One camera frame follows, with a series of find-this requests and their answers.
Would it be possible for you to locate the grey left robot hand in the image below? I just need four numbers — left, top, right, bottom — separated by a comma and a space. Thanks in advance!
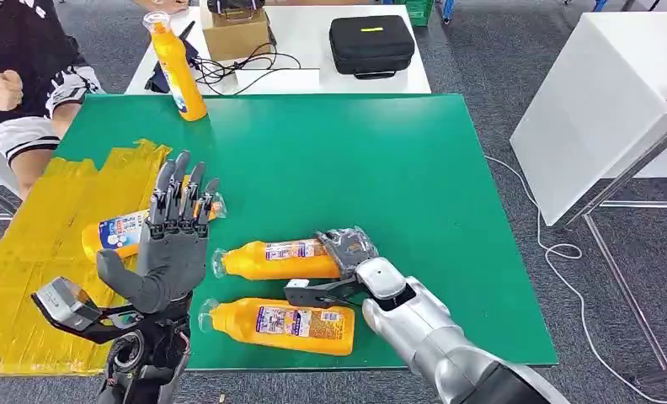
95, 150, 221, 315

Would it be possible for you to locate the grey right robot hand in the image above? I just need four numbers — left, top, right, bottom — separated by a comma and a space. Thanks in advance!
315, 226, 380, 280

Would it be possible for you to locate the orange drink bottle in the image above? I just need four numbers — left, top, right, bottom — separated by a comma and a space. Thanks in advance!
141, 10, 209, 123
80, 175, 228, 263
211, 238, 346, 282
197, 296, 357, 358

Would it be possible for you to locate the green table mat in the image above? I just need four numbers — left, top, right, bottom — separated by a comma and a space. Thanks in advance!
54, 93, 559, 373

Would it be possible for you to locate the yellow sheet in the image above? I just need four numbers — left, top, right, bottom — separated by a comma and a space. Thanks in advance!
0, 138, 173, 378

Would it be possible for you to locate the black carry case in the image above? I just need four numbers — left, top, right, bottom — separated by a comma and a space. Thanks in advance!
328, 14, 417, 81

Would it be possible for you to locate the cardboard box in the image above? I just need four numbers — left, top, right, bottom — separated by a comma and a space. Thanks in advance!
201, 6, 274, 63

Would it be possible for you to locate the green crate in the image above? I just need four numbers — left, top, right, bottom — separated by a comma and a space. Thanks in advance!
403, 0, 435, 28

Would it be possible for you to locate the person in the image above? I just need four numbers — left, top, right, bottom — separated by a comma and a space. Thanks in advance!
0, 0, 106, 199

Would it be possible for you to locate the black device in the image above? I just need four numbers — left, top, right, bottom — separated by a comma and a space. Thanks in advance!
205, 0, 267, 16

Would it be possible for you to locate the white table with metal legs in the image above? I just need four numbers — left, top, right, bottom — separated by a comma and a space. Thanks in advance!
508, 11, 667, 387

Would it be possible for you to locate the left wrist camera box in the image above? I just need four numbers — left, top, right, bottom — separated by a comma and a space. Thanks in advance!
30, 276, 146, 346

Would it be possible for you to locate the black cable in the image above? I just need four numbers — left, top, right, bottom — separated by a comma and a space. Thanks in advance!
190, 40, 305, 98

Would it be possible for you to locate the white floor cable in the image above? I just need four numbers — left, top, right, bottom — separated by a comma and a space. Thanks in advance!
484, 154, 667, 404

